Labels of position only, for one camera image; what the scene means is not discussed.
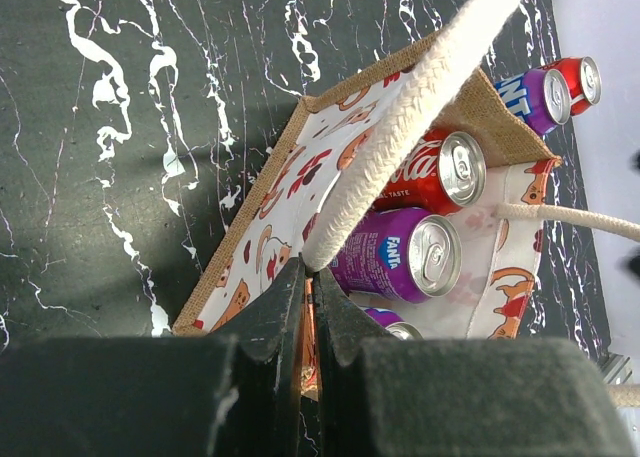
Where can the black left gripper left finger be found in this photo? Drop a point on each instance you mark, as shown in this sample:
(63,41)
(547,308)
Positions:
(234,392)

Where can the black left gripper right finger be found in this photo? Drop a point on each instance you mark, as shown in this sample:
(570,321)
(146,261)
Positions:
(382,396)

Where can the red cola can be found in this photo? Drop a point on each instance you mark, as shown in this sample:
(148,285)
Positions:
(444,173)
(583,79)

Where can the printed canvas tote bag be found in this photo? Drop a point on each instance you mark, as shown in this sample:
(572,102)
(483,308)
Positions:
(337,148)

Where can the purple soda can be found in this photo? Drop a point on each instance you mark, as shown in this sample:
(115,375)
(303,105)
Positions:
(393,323)
(540,98)
(409,255)

